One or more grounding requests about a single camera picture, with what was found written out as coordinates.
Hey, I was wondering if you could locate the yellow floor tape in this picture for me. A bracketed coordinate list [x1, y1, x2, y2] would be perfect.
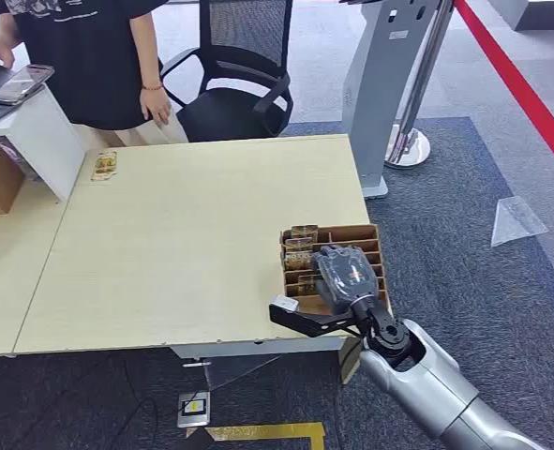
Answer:
[186, 421, 327, 450]

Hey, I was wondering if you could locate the wooden desk leg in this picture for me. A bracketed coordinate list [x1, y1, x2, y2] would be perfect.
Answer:
[337, 336, 365, 385]

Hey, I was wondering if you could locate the black flat object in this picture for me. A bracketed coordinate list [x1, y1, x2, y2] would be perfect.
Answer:
[180, 427, 216, 450]

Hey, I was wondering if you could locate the person's left hand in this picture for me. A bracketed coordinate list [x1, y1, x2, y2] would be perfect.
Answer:
[139, 86, 173, 128]

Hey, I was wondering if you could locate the chrome stanchion pole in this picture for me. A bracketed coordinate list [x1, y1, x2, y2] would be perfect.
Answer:
[395, 0, 457, 165]

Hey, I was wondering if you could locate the clear plastic triangle sheet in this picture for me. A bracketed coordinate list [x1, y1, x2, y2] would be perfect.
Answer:
[490, 195, 549, 249]

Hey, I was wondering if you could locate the white desk riser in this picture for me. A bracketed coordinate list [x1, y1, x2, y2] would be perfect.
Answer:
[0, 85, 87, 203]

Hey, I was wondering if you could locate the black mesh office chair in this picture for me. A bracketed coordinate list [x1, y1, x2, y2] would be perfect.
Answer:
[158, 0, 296, 143]

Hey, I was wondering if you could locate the brown cardboard card organizer tray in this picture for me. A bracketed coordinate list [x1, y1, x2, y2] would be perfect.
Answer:
[279, 223, 394, 319]

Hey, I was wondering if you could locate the chrome stanchion base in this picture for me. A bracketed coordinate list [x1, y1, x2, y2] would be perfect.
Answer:
[384, 126, 432, 170]

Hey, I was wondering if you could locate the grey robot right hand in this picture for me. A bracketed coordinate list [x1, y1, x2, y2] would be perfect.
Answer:
[315, 244, 380, 316]

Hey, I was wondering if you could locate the stack of patterned cards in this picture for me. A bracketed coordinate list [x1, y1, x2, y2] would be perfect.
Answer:
[90, 150, 118, 183]

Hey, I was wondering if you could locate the red barrier belt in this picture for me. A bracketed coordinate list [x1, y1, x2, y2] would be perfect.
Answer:
[451, 0, 554, 187]

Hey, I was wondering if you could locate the silver floor socket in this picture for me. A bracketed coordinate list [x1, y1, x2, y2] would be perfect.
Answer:
[177, 389, 210, 430]

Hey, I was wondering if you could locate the grey kiosk stand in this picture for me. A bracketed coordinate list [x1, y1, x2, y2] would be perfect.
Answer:
[340, 0, 442, 201]

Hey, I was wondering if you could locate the black smartphone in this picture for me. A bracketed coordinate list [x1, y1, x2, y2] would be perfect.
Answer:
[0, 64, 56, 107]

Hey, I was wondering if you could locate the person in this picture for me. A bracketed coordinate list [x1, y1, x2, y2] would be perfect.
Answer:
[0, 0, 189, 150]

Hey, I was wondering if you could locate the grey platform base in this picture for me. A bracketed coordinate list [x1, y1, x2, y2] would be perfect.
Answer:
[486, 0, 554, 32]

